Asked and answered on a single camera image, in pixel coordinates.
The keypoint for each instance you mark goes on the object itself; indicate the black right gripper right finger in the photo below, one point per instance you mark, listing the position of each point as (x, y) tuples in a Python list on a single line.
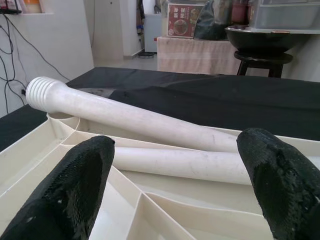
[(287, 190)]

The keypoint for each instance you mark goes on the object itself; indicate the red printed box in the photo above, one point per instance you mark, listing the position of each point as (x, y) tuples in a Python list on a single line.
[(182, 22)]

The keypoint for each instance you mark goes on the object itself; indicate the black tablecloth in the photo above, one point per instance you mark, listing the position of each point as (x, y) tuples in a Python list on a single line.
[(225, 100)]

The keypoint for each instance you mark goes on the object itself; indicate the hanging dark clothes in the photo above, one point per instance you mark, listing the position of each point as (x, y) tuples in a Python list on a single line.
[(140, 17)]

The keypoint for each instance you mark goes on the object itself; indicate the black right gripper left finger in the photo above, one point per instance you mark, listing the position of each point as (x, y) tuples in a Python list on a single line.
[(57, 200)]

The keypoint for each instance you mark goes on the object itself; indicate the dark bag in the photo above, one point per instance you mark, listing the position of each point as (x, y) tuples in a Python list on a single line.
[(210, 27)]

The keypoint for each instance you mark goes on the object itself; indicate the black wok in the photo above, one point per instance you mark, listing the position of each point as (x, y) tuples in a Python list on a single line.
[(260, 41)]

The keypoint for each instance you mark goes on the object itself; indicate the black round floor item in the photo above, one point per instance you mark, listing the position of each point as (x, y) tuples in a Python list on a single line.
[(146, 55)]

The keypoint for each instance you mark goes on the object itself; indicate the black power adapter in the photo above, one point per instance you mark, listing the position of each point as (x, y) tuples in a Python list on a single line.
[(23, 92)]

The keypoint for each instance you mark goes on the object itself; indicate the black wall shelf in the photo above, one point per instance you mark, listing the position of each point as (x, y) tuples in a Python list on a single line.
[(10, 11)]

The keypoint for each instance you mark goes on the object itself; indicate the white plastic table top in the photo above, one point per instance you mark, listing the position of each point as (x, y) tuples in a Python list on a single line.
[(175, 212)]

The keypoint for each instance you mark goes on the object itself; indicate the white cabinet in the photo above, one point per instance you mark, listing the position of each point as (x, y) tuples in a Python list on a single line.
[(151, 32)]

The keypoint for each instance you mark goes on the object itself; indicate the white plastic table leg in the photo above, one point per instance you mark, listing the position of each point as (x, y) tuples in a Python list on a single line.
[(125, 117), (187, 162)]

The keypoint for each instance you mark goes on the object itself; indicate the clear plastic storage box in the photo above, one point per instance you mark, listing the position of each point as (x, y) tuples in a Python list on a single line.
[(282, 15)]

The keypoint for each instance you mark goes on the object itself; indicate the dark red container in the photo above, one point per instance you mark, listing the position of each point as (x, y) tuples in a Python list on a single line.
[(240, 12)]

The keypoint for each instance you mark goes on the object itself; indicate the black round stool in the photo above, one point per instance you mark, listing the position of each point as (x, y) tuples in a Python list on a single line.
[(262, 57)]

